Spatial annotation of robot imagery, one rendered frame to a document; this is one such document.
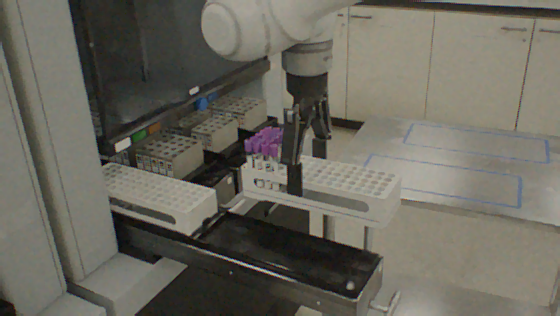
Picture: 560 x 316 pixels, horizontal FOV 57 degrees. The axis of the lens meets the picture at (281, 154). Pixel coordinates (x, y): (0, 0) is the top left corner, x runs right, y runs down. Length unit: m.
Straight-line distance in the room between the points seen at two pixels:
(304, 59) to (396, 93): 2.42
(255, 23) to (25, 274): 0.59
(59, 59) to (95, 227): 0.33
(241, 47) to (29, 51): 0.37
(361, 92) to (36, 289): 2.64
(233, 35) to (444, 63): 2.53
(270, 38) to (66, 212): 0.52
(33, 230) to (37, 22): 0.35
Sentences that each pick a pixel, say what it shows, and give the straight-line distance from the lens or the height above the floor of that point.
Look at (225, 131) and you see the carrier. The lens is 1.33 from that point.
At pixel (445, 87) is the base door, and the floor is 0.39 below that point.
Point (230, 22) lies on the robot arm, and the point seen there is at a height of 1.25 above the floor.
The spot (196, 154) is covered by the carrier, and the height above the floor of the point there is 0.86.
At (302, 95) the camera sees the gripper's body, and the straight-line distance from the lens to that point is 0.90.
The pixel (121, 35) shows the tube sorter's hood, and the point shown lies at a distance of 1.02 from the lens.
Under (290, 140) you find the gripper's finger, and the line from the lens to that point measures 0.90.
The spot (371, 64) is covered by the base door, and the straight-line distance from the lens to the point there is 3.28.
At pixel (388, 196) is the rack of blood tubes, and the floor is 0.93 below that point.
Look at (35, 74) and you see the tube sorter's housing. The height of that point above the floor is 1.15.
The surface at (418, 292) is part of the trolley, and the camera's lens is 1.73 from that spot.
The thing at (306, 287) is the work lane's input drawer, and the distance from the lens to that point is 0.91.
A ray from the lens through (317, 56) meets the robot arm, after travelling 0.88.
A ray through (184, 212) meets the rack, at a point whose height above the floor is 0.87.
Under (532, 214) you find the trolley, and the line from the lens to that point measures 1.14.
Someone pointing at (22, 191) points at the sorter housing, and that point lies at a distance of 0.95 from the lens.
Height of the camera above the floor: 1.39
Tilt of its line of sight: 26 degrees down
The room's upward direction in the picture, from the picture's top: 2 degrees counter-clockwise
